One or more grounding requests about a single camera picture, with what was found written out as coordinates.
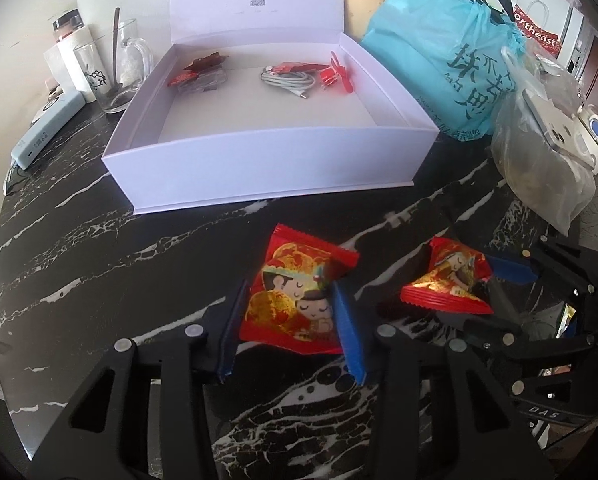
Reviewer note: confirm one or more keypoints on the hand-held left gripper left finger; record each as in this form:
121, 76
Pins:
229, 340

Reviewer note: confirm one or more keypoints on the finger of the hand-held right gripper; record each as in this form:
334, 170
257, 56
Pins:
489, 332
514, 269

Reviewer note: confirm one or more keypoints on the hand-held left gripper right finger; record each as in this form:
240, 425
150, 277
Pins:
349, 330

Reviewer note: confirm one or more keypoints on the red cartoon candy packet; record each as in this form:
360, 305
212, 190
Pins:
289, 300
449, 280

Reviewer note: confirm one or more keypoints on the white cardboard box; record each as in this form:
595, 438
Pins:
279, 160

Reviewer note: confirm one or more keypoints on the large red ketchup sachet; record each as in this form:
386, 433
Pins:
299, 66

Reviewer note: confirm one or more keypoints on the clear plastic bag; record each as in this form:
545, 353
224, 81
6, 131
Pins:
539, 175

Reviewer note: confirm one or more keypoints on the light blue plastic bag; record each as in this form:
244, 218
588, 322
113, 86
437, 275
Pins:
429, 60

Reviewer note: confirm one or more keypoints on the red and white paper bag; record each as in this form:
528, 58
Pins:
539, 20

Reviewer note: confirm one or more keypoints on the small red fan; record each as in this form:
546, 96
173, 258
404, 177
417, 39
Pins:
336, 72

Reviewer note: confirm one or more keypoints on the light blue power bank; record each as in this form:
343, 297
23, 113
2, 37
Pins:
44, 130

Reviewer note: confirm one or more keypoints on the glass mug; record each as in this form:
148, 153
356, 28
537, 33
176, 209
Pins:
129, 65

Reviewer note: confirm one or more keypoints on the cartoon print glass cup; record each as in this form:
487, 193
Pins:
91, 72

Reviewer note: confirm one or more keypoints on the brown stirring stick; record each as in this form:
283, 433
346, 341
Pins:
115, 45

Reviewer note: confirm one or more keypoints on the jar with dark lid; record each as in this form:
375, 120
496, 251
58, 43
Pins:
66, 25

